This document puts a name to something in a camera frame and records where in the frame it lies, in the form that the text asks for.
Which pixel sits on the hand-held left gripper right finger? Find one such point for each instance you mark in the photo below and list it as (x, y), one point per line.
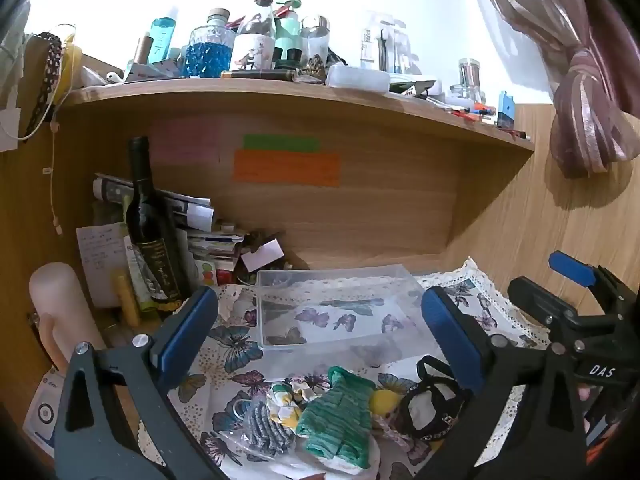
(450, 340)

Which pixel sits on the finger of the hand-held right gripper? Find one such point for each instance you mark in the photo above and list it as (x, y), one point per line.
(570, 266)
(532, 295)

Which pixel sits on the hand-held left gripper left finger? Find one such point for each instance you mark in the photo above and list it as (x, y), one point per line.
(187, 332)

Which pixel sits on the clear plastic container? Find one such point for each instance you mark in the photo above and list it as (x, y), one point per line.
(280, 310)

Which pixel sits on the floral fabric scrunchie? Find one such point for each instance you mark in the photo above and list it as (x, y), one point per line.
(285, 402)

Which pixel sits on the green knitted doll garment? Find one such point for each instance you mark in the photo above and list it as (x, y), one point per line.
(335, 415)

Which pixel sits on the white sock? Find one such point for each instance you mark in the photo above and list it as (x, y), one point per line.
(340, 467)

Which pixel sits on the butterfly print tablecloth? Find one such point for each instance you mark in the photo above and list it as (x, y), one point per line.
(235, 345)

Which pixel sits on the yellow tube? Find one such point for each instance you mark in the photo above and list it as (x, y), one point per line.
(127, 300)

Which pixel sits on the orange cloth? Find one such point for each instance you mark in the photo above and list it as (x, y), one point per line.
(602, 435)

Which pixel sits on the pile of papers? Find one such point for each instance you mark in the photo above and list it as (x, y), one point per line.
(215, 252)

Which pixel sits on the dark wine bottle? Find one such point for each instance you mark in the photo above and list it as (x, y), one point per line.
(150, 240)

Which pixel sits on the white folded card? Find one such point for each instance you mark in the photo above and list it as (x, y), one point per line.
(262, 255)

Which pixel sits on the white handwritten note sheet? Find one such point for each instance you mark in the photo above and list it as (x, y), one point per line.
(100, 260)

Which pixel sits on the rolled magazine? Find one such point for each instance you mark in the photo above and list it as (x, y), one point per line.
(195, 210)

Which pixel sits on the white blue sticker sheet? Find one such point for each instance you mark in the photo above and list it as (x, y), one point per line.
(42, 415)

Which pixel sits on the mauve striped curtain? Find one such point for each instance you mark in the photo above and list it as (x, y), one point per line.
(590, 85)

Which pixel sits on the orange sticky note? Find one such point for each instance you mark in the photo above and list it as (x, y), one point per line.
(285, 170)

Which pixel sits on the pink sticky note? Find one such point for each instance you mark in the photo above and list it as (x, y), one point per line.
(185, 142)

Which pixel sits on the round glass jar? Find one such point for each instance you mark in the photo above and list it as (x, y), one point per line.
(467, 95)

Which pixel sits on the green sticky note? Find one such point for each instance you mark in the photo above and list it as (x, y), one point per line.
(280, 143)

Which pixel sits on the tall clear jar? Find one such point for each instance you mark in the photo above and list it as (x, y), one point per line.
(470, 72)

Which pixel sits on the wooden shelf board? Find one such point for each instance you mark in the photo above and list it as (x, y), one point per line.
(300, 110)

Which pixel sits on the brown pen tube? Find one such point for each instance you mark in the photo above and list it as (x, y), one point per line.
(257, 75)

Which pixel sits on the white charger plug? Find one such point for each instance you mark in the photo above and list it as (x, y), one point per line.
(9, 130)

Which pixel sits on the clear lidded plastic box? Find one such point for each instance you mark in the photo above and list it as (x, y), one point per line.
(357, 79)

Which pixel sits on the glass bottle with blue beads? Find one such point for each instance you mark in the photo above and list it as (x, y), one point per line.
(207, 52)

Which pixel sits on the yellow headband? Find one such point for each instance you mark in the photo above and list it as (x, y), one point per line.
(70, 70)

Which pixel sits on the toothbrush blister pack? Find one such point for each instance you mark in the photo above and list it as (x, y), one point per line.
(387, 42)

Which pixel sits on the printed bottle with cork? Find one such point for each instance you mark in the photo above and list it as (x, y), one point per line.
(255, 45)

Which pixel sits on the blue liquid bottle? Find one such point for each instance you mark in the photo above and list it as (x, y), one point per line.
(162, 35)

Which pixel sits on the patterned headband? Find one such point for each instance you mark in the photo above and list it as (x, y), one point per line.
(50, 65)

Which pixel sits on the green pump bottle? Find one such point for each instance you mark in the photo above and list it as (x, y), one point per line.
(287, 35)

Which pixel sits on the glass jar with silver lid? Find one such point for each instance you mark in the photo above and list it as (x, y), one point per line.
(315, 40)

